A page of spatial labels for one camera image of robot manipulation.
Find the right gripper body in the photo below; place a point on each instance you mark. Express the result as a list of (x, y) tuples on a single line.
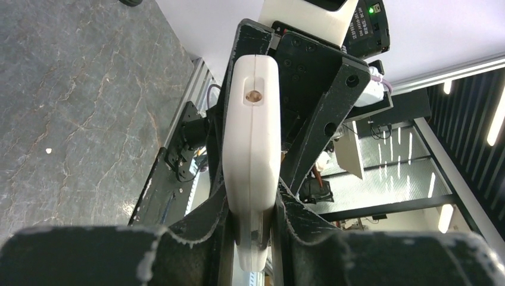
[(319, 85)]

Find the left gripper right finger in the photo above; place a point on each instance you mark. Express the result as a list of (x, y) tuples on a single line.
[(302, 244)]

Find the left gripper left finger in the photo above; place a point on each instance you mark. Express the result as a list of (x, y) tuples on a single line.
[(199, 244)]

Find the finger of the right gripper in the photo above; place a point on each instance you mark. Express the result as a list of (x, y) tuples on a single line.
[(251, 38)]

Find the white remote control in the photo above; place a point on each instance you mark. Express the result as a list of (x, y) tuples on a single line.
[(251, 155)]

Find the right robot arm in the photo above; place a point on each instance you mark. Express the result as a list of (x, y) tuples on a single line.
[(366, 35)]

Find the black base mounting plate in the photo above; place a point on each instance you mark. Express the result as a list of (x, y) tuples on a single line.
[(167, 193)]

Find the pink microphone on black stand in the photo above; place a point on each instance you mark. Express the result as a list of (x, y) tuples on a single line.
[(131, 3)]

